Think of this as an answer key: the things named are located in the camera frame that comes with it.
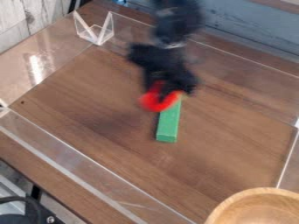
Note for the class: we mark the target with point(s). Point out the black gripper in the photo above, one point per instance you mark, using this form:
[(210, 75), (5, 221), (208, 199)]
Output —
[(163, 65)]

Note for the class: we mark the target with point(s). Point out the red plush strawberry toy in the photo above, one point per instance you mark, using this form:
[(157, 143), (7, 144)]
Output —
[(150, 99)]

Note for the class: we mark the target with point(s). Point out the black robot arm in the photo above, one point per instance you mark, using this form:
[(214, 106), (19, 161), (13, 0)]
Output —
[(178, 20)]

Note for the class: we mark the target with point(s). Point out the green rectangular block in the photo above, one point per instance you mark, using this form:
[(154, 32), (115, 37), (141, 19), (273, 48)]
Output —
[(169, 124)]

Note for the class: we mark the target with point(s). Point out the wooden bowl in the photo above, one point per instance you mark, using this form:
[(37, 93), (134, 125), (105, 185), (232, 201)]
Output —
[(258, 206)]

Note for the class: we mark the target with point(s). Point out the clear acrylic corner bracket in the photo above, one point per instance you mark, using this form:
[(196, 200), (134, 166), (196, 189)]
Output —
[(95, 34)]

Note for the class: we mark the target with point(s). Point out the clear acrylic enclosure wall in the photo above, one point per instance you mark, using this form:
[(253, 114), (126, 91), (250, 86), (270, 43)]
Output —
[(77, 135)]

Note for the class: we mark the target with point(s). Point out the black clamp with cable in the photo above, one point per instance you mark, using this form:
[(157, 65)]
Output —
[(37, 214)]

